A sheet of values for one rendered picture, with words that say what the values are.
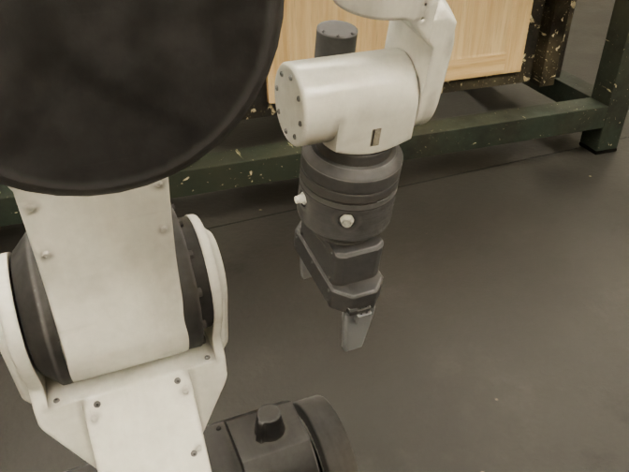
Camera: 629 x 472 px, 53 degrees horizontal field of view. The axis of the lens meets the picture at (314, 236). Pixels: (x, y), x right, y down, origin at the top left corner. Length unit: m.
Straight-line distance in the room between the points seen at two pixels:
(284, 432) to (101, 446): 0.39
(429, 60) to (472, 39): 1.72
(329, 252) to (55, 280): 0.23
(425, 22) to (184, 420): 0.43
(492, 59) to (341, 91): 1.82
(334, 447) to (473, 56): 1.54
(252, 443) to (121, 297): 0.49
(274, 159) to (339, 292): 1.25
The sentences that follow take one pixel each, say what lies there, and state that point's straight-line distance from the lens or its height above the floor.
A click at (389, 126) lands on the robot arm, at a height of 0.78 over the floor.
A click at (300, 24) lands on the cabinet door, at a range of 1.94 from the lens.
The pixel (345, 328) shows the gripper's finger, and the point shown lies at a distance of 0.62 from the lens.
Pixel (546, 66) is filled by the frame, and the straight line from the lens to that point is 2.37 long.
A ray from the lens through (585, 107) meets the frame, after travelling 2.32.
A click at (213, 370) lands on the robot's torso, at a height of 0.51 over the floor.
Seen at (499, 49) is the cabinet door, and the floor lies 0.34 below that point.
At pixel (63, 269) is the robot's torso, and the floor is 0.69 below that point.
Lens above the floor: 0.98
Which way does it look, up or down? 33 degrees down
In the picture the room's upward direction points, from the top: straight up
